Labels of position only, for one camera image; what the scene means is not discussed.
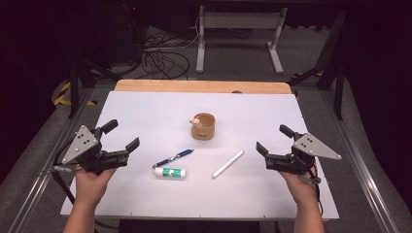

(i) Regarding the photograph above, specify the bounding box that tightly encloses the person's left hand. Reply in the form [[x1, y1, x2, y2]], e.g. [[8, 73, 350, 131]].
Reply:
[[75, 163, 118, 208]]

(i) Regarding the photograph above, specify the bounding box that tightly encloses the blue pen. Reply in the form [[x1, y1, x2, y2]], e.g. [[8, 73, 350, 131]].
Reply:
[[152, 149, 195, 169]]

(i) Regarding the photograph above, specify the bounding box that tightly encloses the left hand-held gripper cable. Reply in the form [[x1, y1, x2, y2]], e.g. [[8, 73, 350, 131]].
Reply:
[[51, 139, 79, 208]]

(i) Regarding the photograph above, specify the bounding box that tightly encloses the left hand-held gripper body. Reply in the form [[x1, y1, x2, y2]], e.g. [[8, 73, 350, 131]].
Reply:
[[61, 124, 130, 176]]

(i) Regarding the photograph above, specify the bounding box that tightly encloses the white pen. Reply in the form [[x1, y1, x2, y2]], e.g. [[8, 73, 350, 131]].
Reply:
[[211, 150, 245, 180]]

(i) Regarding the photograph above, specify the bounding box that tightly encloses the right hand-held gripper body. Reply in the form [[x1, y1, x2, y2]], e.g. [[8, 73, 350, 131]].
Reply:
[[264, 131, 343, 177]]

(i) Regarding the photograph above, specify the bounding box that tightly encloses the tangle of black cables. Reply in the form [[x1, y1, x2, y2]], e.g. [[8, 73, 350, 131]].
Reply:
[[140, 32, 200, 81]]

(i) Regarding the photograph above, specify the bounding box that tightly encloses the grey metal floor rail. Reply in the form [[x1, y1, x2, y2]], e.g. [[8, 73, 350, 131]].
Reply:
[[6, 86, 98, 233], [319, 88, 406, 233]]

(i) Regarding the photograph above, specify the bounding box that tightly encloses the white green glue stick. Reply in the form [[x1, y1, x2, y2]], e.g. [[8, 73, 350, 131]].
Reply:
[[154, 166, 188, 179]]

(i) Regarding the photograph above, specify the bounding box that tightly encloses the tan bear pen holder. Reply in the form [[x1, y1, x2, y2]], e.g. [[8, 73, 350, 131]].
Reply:
[[189, 112, 217, 141]]

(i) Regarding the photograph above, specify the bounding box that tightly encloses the grey metal stand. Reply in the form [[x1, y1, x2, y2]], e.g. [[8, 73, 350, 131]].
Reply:
[[195, 4, 289, 76]]

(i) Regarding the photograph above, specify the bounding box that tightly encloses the person's right hand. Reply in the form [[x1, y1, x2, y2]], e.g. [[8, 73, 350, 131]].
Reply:
[[279, 168, 320, 208]]

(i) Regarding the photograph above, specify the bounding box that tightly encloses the black metal stand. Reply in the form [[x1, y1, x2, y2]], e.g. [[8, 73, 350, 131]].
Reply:
[[288, 9, 346, 120], [66, 57, 98, 119]]

